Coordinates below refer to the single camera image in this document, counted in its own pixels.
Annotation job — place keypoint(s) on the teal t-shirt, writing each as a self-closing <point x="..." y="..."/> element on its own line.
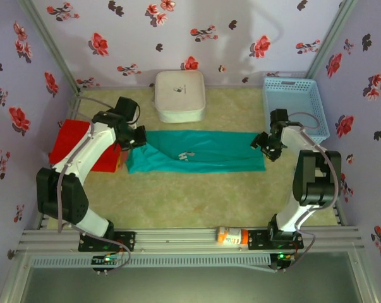
<point x="209" y="151"/>

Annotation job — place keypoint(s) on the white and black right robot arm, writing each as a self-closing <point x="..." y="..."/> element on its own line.
<point x="299" y="139"/>

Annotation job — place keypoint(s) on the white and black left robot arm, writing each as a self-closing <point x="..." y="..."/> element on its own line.
<point x="82" y="151"/>

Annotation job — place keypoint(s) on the yellow folded t-shirt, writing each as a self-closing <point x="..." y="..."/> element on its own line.
<point x="117" y="164"/>

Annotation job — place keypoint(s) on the blue plastic basket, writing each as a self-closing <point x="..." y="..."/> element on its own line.
<point x="291" y="94"/>

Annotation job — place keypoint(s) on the red folded t-shirt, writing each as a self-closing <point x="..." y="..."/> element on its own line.
<point x="73" y="132"/>

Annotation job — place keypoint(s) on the white lidded plastic box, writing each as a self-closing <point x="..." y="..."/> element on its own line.
<point x="180" y="94"/>

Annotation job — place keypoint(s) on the orange pill bottle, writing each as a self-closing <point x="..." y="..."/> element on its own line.
<point x="232" y="235"/>

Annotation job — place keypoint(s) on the right circuit board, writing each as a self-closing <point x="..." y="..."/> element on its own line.
<point x="283" y="257"/>

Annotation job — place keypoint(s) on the circuit board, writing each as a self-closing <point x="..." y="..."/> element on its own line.
<point x="283" y="257"/>
<point x="105" y="260"/>

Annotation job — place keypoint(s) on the left circuit board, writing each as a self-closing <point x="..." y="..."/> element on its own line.
<point x="105" y="260"/>

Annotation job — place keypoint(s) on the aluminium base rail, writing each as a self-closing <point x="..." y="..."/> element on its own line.
<point x="177" y="236"/>

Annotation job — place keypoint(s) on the aluminium corner post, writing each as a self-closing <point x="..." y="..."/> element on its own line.
<point x="48" y="44"/>
<point x="330" y="38"/>

